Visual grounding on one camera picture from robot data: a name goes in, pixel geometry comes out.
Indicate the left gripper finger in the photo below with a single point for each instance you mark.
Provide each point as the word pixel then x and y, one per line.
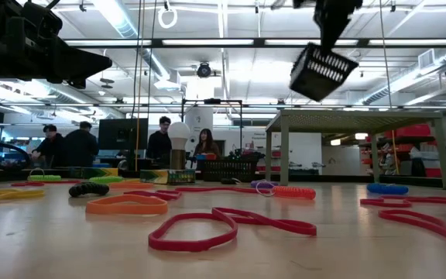
pixel 83 71
pixel 83 59

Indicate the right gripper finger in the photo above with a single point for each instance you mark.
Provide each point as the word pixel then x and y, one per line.
pixel 339 29
pixel 326 33

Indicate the green coil wristband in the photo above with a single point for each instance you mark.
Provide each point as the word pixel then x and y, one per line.
pixel 47 178
pixel 107 180

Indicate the black coil wristband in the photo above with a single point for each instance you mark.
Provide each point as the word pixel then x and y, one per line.
pixel 89 188
pixel 227 181

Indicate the orange rubber band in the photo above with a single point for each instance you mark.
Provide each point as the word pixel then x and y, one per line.
pixel 126 209
pixel 130 185

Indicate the Crayola crayon box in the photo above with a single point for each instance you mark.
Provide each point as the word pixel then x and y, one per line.
pixel 99 173
pixel 157 176

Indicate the yellow rubber band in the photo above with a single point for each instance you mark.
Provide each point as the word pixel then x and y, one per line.
pixel 21 193
pixel 132 180

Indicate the orange-red coil wristband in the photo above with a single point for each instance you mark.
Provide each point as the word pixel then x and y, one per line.
pixel 294 192

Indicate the purple coil wristband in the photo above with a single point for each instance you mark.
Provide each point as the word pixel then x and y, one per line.
pixel 259 183

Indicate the black ceiling discs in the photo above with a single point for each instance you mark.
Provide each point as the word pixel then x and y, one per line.
pixel 107 81

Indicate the black computer monitor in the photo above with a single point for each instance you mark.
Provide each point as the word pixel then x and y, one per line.
pixel 118 133

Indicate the person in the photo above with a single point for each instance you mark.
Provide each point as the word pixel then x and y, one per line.
pixel 52 149
pixel 206 149
pixel 159 145
pixel 80 147

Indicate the green perforated metal shelf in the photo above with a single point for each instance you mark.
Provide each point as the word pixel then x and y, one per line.
pixel 347 116

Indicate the white ceiling vent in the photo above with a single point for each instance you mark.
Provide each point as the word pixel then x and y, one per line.
pixel 426 59

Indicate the brass lamp with white bulb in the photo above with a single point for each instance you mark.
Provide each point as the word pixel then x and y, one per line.
pixel 179 133

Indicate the red storage bins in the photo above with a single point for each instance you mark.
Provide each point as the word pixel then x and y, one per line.
pixel 412 131

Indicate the black storage rack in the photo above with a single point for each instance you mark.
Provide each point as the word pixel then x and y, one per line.
pixel 401 139

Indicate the blue coil wristband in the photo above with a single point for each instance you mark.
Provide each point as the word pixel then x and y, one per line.
pixel 387 189

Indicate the silver ventilation duct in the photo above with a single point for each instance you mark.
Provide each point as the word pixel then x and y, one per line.
pixel 124 23
pixel 412 77

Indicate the black horizontal frame bar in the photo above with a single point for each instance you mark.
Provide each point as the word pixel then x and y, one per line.
pixel 156 42

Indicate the black overhead camera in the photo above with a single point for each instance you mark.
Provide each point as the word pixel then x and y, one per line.
pixel 204 70

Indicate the black table edge rail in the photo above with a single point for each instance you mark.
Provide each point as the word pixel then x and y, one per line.
pixel 323 178

